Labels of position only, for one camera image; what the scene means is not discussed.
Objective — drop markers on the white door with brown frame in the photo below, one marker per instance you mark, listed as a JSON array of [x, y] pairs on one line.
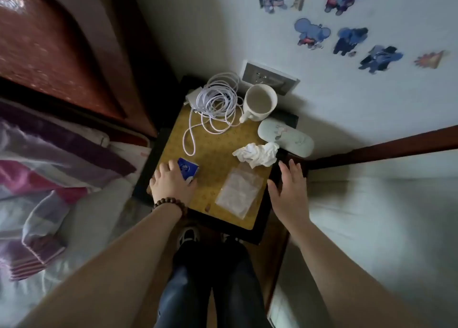
[[393, 213]]

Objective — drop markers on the bed with white floral sheet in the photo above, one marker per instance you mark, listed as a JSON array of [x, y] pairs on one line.
[[89, 224]]

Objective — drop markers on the pale green glasses case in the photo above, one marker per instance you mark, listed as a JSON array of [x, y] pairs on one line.
[[286, 136]]

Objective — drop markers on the small pale wall sticker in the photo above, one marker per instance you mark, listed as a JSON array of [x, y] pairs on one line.
[[298, 4]]

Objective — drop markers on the yellow-topped black nightstand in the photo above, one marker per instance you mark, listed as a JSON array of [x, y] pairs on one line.
[[211, 159]]

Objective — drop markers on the person's left hand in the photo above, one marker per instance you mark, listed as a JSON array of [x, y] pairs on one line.
[[170, 186]]

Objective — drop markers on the white charger adapter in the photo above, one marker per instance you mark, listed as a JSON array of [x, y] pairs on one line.
[[193, 97]]

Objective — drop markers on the person's left forearm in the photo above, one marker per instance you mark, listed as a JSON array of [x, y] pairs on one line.
[[107, 277]]

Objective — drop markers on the person's right forearm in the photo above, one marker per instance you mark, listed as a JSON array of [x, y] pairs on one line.
[[336, 285]]

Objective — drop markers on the pink purple banded pillow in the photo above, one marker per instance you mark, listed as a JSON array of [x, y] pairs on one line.
[[53, 152]]

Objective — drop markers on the white tissue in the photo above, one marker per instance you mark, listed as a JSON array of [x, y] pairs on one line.
[[256, 154]]

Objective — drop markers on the person's right hand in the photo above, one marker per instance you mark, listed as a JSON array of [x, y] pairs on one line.
[[291, 199]]

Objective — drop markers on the red brown wooden headboard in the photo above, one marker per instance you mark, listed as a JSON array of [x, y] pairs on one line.
[[53, 52]]

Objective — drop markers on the blue tissue pack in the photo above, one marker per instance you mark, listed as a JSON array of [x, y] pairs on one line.
[[188, 166]]

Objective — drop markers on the black white sneaker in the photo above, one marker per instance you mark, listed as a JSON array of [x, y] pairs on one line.
[[188, 235]]

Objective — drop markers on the person's dark trousers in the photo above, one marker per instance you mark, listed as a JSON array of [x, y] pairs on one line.
[[214, 295]]

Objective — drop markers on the orange cartoon wall sticker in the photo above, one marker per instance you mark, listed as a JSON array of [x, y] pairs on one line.
[[431, 60]]

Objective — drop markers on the white mug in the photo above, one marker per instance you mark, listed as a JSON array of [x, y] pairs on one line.
[[259, 100]]

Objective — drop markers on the grey wall socket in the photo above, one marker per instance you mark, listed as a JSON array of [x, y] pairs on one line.
[[272, 79]]

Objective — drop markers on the clear plastic bag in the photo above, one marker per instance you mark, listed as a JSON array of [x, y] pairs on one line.
[[238, 193]]

